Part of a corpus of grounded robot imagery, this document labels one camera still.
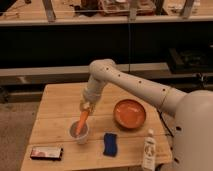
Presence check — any orange bowl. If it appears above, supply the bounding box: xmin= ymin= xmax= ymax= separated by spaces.
xmin=113 ymin=99 xmax=146 ymax=129

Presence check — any black cable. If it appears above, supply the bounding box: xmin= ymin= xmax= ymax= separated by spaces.
xmin=156 ymin=108 xmax=175 ymax=138

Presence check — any orange pepper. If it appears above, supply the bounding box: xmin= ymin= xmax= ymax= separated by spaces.
xmin=76 ymin=110 xmax=89 ymax=135

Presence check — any long wooden shelf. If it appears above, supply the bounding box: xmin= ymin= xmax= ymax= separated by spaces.
xmin=0 ymin=0 xmax=213 ymax=27

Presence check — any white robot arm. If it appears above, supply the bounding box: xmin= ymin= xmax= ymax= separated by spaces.
xmin=82 ymin=59 xmax=213 ymax=171

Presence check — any white ceramic cup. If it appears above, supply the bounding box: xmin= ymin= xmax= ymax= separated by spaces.
xmin=69 ymin=121 xmax=89 ymax=145

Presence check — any white squeeze bottle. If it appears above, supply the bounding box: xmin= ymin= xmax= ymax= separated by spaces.
xmin=142 ymin=129 xmax=156 ymax=171

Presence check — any blue sponge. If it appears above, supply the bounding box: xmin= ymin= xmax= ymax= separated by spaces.
xmin=103 ymin=133 xmax=118 ymax=157

